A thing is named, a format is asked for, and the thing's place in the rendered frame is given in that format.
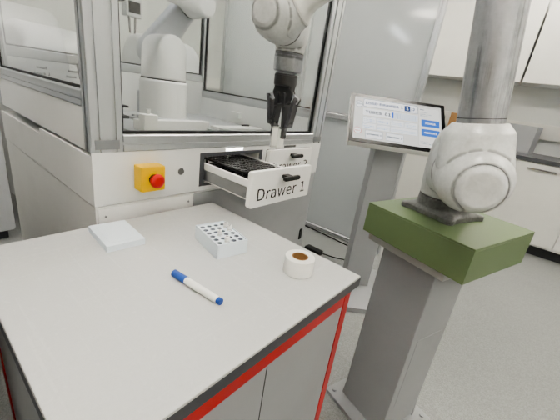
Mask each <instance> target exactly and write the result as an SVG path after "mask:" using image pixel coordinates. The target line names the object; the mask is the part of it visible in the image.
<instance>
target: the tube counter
mask: <svg viewBox="0 0 560 420"><path fill-rule="evenodd" d="M384 117H385V118H392V119H398V120H404V121H409V122H415V123H418V116H416V115H410V114H404V113H398V112H388V111H384Z"/></svg>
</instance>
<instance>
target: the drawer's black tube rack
mask: <svg viewBox="0 0 560 420"><path fill-rule="evenodd" d="M204 159H206V163H208V161H211V162H210V163H209V164H211V165H213V166H215V167H218V168H221V169H224V170H226V171H229V172H230V173H234V174H237V175H238V176H241V177H244V178H247V179H248V173H240V172H239V170H245V169H252V168H265V167H274V165H272V164H269V163H266V162H262V161H259V160H257V159H254V158H251V157H247V156H244V155H242V154H231V155H218V156H206V157H204Z"/></svg>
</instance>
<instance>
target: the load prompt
mask: <svg viewBox="0 0 560 420"><path fill-rule="evenodd" d="M363 106H364V107H370V108H381V109H386V110H392V111H398V112H404V113H415V114H418V107H417V106H411V105H405V104H400V103H394V102H383V101H377V100H371V99H365V98H364V104H363Z"/></svg>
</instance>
